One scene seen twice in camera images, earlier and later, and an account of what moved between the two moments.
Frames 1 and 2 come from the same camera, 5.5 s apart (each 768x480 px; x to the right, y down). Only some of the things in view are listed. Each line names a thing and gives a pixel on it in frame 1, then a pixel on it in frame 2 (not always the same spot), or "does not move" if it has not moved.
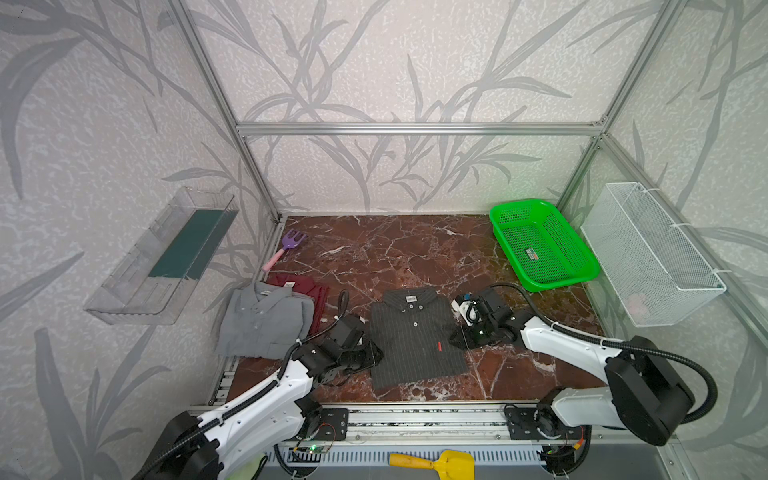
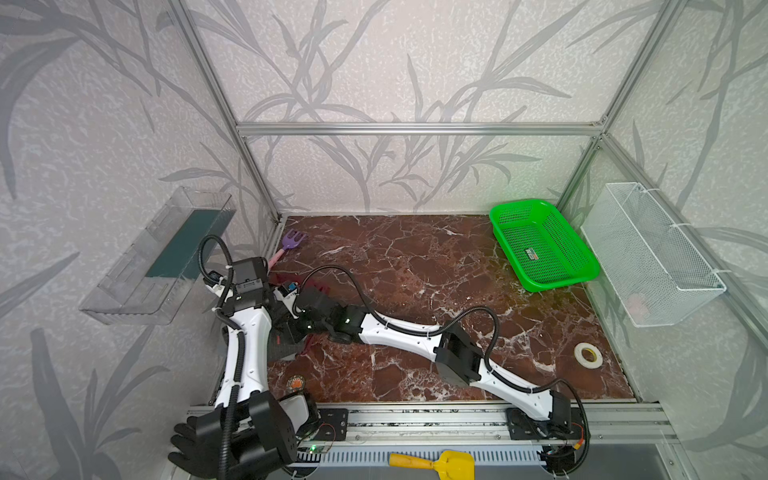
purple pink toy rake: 288,242 does not move
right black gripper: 462,324 -> 303,301
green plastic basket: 542,249 does not move
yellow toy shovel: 451,465 does not move
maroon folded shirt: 304,286 does not move
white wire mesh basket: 661,277 does not move
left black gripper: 365,352 -> 282,339
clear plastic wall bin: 154,281 does not move
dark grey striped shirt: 414,339 -> 282,345
